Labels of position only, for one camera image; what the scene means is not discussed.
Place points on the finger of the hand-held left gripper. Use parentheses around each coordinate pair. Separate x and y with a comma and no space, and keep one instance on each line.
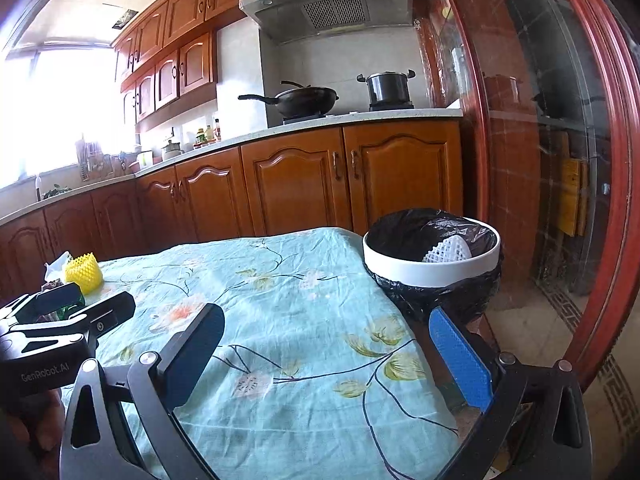
(20,307)
(110,310)

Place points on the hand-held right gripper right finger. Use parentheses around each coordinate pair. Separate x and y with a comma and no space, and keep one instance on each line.
(460,360)

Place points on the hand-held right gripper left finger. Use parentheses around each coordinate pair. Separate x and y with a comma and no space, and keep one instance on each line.
(195,350)

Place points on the dark green wrapper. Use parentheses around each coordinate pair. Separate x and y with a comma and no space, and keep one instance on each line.
(70,310)

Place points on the black plastic bin liner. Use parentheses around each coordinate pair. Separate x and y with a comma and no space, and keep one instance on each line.
(450,300)

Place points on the white round trash bin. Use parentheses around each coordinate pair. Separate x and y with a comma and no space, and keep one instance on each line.
(400,270)

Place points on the white foam fruit net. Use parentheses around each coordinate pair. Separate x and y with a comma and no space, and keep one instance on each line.
(450,250)

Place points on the person's left hand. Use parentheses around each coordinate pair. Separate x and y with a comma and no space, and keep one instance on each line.
(40,420)

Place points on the yellow foam fruit net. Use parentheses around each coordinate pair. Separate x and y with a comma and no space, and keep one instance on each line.
(84,275)

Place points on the white plastic bag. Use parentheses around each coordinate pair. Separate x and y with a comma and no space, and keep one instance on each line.
(55,266)

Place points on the teal floral tablecloth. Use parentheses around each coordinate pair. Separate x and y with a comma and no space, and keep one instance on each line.
(300,310)

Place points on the green vegetables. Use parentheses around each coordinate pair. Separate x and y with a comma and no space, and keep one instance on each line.
(56,191)

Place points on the utensil rack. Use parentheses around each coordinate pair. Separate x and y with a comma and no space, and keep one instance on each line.
(92,160)

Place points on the white cup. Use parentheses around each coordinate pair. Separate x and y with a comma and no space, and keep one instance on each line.
(145,159)

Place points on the lidded ceramic jar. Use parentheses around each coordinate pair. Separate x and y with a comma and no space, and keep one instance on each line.
(172,151)

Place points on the grey appliance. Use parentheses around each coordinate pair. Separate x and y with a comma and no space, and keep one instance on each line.
(600,240)

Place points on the wooden base cabinet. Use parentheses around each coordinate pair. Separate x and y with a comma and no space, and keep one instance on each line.
(290,185)

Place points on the small sauce bottle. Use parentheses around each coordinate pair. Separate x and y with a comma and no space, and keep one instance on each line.
(200,136)
(209,134)
(217,130)

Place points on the wooden folding chair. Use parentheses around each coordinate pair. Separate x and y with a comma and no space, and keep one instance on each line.
(570,195)

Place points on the kitchen window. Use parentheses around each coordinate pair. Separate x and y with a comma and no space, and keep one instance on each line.
(55,110)

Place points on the red-framed glass door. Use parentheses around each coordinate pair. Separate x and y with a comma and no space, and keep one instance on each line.
(505,160)

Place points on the white speckled countertop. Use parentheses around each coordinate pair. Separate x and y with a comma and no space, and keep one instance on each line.
(300,127)

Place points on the black wok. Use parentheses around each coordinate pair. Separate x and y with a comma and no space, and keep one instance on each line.
(305,100)

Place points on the black stockpot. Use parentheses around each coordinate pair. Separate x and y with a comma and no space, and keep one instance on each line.
(387,89)

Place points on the ceiling vent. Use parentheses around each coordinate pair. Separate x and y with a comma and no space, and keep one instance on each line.
(124,19)

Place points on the steel range hood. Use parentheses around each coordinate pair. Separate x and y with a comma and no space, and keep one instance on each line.
(330,10)

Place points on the wooden wall cabinet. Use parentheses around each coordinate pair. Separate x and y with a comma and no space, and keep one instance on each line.
(185,10)

